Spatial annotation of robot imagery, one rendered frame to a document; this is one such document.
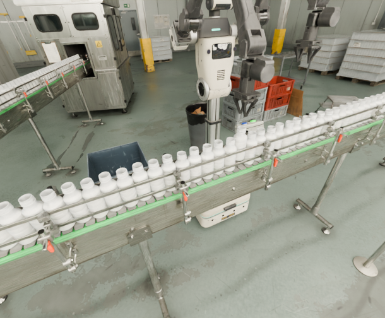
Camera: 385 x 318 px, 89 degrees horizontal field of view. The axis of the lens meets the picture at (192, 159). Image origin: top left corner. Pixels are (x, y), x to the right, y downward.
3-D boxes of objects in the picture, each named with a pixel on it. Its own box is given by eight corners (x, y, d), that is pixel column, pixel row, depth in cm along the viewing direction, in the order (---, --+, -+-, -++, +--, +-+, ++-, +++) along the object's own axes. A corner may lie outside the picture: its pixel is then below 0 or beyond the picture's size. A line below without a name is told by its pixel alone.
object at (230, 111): (237, 122, 313) (238, 108, 300) (221, 113, 341) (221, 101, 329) (264, 113, 337) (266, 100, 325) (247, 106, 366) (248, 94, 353)
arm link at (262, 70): (260, 38, 68) (240, 39, 65) (286, 40, 60) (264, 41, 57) (254, 74, 75) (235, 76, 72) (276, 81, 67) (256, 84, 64)
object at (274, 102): (265, 111, 344) (267, 98, 331) (249, 104, 374) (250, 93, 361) (289, 104, 366) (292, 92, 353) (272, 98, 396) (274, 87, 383)
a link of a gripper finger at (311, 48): (305, 61, 102) (310, 40, 97) (317, 63, 97) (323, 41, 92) (295, 62, 100) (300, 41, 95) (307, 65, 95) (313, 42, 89)
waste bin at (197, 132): (195, 161, 269) (194, 117, 232) (183, 146, 302) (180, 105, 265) (223, 152, 284) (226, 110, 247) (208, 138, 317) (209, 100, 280)
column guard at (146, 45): (146, 72, 746) (141, 38, 682) (143, 70, 775) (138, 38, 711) (156, 70, 759) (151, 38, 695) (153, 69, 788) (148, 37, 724)
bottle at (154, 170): (156, 200, 79) (150, 168, 70) (149, 192, 83) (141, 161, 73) (168, 192, 82) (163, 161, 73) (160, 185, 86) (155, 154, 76)
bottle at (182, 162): (192, 181, 88) (191, 151, 78) (187, 190, 83) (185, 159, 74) (180, 178, 90) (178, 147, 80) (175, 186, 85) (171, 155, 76)
